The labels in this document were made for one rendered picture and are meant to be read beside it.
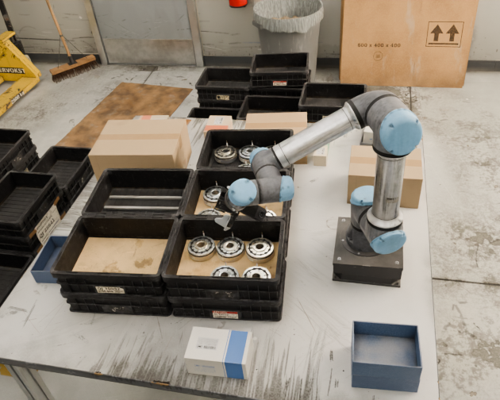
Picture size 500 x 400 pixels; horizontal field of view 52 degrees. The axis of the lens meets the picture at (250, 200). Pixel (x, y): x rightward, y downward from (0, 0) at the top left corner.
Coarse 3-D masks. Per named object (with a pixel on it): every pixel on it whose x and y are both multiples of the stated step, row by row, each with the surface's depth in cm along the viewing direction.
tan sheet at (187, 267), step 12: (216, 240) 197; (216, 252) 193; (276, 252) 190; (180, 264) 189; (192, 264) 189; (204, 264) 188; (216, 264) 188; (228, 264) 188; (240, 264) 187; (252, 264) 187; (264, 264) 186; (240, 276) 183
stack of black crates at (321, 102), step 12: (312, 84) 334; (324, 84) 332; (336, 84) 331; (348, 84) 329; (360, 84) 327; (312, 96) 340; (324, 96) 338; (336, 96) 336; (348, 96) 334; (300, 108) 315; (312, 108) 313; (324, 108) 311; (336, 108) 310; (312, 120) 319
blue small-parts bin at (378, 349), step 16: (352, 336) 159; (368, 336) 166; (384, 336) 166; (400, 336) 165; (416, 336) 161; (352, 352) 155; (368, 352) 162; (384, 352) 161; (400, 352) 161; (416, 352) 160; (352, 368) 155; (368, 368) 153; (384, 368) 152; (400, 368) 151; (416, 368) 150
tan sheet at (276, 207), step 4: (200, 196) 218; (200, 200) 216; (200, 204) 215; (204, 204) 214; (260, 204) 211; (264, 204) 211; (268, 204) 211; (272, 204) 211; (276, 204) 211; (280, 204) 210; (196, 208) 213; (200, 208) 213; (204, 208) 212; (208, 208) 212; (216, 208) 212; (264, 208) 209; (268, 208) 209; (272, 208) 209; (276, 208) 209; (280, 208) 208; (196, 212) 211; (220, 212) 210; (276, 212) 207; (280, 212) 207
